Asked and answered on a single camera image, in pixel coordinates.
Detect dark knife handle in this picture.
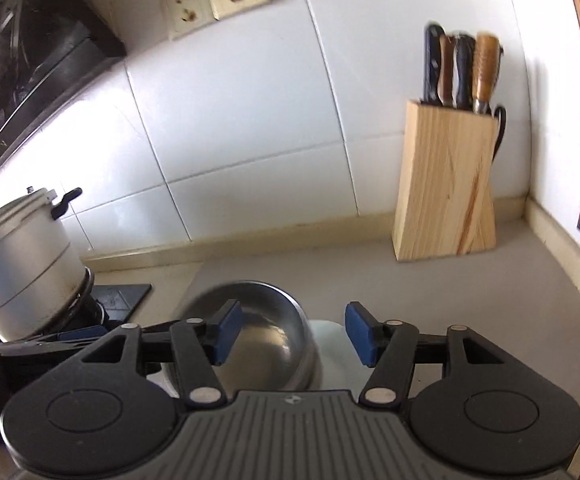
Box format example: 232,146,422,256
455,34,476,110

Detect orange wooden knife handle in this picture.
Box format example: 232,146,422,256
471,32,502,114

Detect black scissors handle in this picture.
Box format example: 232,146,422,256
488,105,507,158

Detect brown knife handle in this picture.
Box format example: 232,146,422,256
438,35,456,107

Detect black range hood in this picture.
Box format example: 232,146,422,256
0,0,126,167

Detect white pressure cooker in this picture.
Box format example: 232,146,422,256
0,188,86,341

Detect wooden knife block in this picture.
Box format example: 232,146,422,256
392,101,498,261

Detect black gas stove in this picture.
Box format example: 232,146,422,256
0,266,152,344

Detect large steel bowl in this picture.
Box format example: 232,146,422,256
179,281,318,396

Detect black knife handle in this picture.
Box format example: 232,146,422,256
422,22,444,106

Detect left wall socket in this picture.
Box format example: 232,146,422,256
162,0,214,40

